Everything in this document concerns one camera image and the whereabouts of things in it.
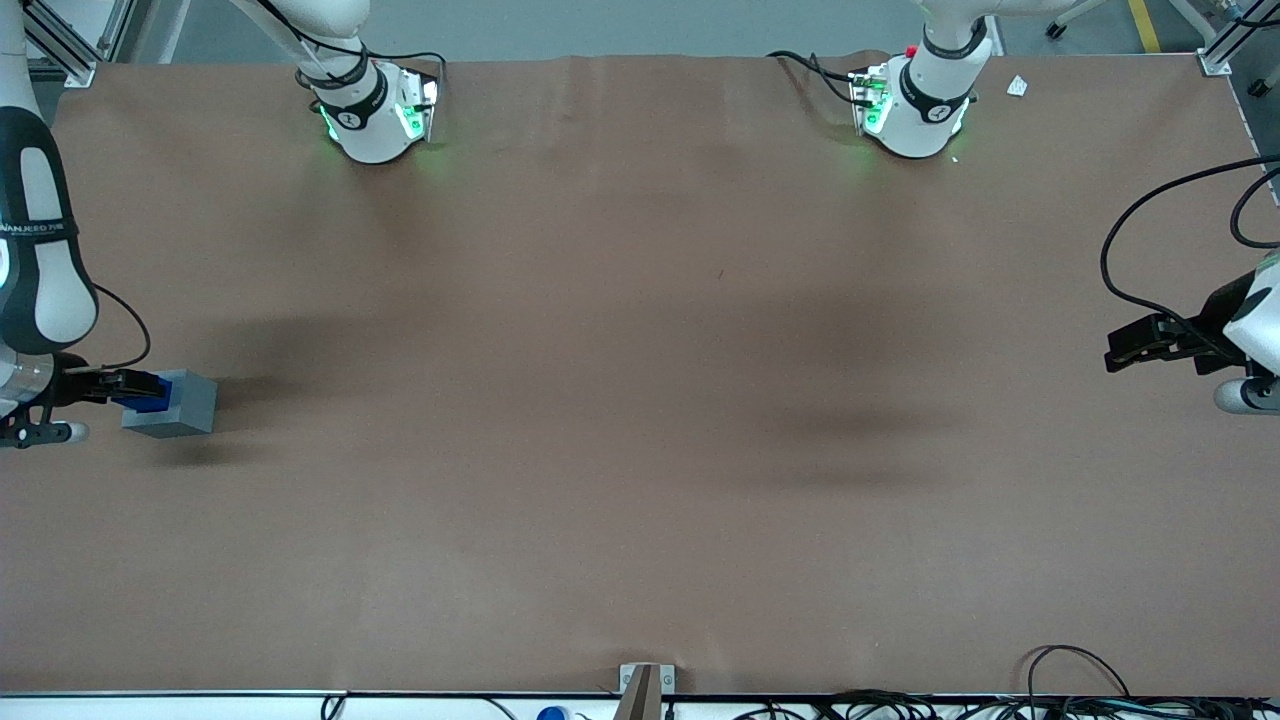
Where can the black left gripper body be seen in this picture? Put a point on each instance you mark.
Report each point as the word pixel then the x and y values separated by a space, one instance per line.
pixel 1206 327

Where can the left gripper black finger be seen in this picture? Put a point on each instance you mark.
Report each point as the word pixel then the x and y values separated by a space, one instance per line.
pixel 1130 359
pixel 1140 330

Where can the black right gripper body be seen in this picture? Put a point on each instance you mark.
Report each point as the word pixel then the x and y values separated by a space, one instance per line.
pixel 72 386

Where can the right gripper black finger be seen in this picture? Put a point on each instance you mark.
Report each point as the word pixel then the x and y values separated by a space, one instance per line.
pixel 130 376
pixel 108 391

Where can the blue plastic block part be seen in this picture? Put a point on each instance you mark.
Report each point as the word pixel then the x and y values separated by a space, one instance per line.
pixel 150 405

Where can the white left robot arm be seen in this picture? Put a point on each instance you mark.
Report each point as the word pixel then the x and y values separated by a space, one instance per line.
pixel 930 105

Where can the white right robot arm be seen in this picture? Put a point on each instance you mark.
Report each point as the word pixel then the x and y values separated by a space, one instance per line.
pixel 40 280

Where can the gray square socket base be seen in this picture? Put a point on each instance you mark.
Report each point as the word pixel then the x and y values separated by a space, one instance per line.
pixel 190 405

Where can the small white paper scrap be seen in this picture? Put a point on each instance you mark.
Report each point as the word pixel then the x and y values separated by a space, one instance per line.
pixel 1017 86

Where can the chair leg with caster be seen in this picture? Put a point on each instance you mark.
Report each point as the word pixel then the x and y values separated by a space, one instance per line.
pixel 1054 31

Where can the brown table cover mat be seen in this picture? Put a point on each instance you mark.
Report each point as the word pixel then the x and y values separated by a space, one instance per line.
pixel 640 420

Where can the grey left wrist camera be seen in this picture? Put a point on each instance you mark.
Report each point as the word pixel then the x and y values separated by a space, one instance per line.
pixel 1245 396

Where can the aluminium frame corner post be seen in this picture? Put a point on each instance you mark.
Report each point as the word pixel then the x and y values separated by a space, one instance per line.
pixel 70 60
pixel 1218 58

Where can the grey metal bracket plate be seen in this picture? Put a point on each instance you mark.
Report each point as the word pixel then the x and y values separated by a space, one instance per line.
pixel 668 680

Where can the aluminium camera mount post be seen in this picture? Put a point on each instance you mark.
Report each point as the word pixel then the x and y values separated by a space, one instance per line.
pixel 640 700

